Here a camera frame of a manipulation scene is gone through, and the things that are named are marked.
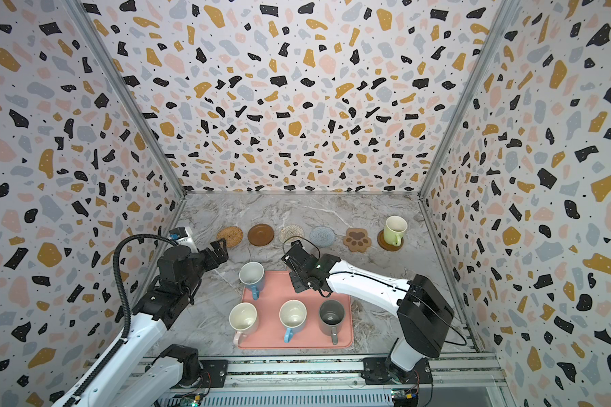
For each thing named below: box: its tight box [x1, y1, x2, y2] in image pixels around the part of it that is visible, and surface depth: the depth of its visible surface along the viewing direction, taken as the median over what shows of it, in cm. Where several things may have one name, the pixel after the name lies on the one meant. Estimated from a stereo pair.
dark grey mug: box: [319, 299, 346, 346], surface depth 78 cm
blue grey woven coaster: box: [309, 226, 336, 248], surface depth 108 cm
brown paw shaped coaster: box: [342, 228, 372, 253], surface depth 108 cm
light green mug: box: [383, 215, 409, 247], surface depth 100 cm
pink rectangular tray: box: [240, 270, 354, 350], surface depth 83 cm
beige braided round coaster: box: [279, 224, 305, 244], surface depth 109 cm
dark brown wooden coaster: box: [247, 223, 275, 247], surface depth 108 cm
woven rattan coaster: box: [216, 225, 244, 248], surface depth 108 cm
